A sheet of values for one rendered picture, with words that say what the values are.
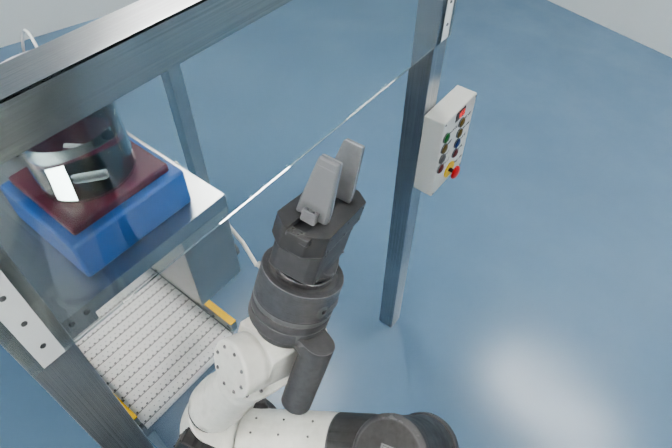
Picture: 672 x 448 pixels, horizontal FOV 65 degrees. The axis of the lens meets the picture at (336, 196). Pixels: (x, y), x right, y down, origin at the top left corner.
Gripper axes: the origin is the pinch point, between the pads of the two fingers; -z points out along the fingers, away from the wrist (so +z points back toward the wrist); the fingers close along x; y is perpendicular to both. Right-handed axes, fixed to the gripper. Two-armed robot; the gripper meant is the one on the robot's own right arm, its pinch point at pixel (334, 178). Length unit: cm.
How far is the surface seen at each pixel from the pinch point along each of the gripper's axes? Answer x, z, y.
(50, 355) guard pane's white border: 8.0, 35.7, 25.0
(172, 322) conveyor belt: -36, 72, 36
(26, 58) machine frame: 5.9, 0.2, 32.0
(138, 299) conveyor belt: -37, 73, 48
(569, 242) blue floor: -196, 79, -57
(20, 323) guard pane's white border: 11.2, 28.4, 26.1
